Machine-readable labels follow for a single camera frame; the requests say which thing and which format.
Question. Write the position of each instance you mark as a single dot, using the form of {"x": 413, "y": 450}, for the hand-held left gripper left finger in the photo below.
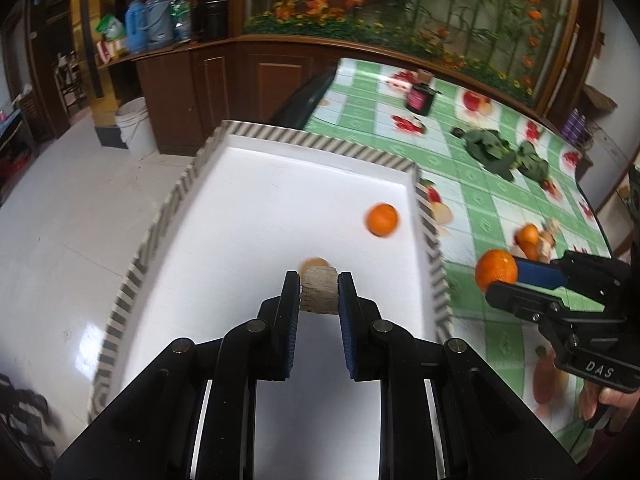
{"x": 290, "y": 332}

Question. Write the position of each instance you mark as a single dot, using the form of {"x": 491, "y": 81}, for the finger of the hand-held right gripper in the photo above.
{"x": 542, "y": 274}
{"x": 520, "y": 300}

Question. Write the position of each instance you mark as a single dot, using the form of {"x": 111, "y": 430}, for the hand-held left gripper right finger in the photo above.
{"x": 347, "y": 332}

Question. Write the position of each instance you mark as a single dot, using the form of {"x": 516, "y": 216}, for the beige ginger piece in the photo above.
{"x": 320, "y": 291}
{"x": 548, "y": 236}

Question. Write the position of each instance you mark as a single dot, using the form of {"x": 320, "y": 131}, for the orange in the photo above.
{"x": 528, "y": 235}
{"x": 496, "y": 270}
{"x": 382, "y": 220}

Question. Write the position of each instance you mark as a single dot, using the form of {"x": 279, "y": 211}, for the white tray with striped rim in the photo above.
{"x": 250, "y": 210}

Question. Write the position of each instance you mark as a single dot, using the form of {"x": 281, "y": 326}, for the person's right hand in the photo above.
{"x": 597, "y": 402}

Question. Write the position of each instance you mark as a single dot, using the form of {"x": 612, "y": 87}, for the small tan fruit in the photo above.
{"x": 314, "y": 263}

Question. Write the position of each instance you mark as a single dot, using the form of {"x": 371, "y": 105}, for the green checked fruit-print tablecloth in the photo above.
{"x": 475, "y": 185}

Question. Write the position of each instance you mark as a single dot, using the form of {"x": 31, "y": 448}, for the small bok choy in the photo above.
{"x": 532, "y": 162}

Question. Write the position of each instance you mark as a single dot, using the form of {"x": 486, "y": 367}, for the large bok choy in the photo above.
{"x": 487, "y": 147}

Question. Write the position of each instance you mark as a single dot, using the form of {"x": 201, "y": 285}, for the purple bottle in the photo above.
{"x": 581, "y": 130}
{"x": 570, "y": 126}

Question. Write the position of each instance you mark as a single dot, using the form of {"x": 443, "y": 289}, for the cardboard box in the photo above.
{"x": 597, "y": 97}

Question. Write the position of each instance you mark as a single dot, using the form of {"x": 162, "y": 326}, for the black jar with pink label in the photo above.
{"x": 419, "y": 97}

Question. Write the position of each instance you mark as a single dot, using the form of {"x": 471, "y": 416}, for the black chair back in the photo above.
{"x": 300, "y": 100}

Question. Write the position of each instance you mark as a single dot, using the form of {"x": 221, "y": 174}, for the white plastic bucket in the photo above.
{"x": 135, "y": 127}

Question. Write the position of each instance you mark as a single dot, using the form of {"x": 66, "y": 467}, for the black pot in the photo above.
{"x": 215, "y": 17}

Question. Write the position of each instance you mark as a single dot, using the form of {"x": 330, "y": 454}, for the green plastic bottle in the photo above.
{"x": 181, "y": 17}

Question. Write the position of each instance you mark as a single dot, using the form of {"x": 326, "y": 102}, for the blue thermos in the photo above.
{"x": 135, "y": 32}

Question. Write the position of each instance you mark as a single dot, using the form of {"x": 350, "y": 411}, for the green and white bag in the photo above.
{"x": 112, "y": 27}

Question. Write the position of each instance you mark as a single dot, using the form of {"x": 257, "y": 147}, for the flower wall picture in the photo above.
{"x": 400, "y": 5}

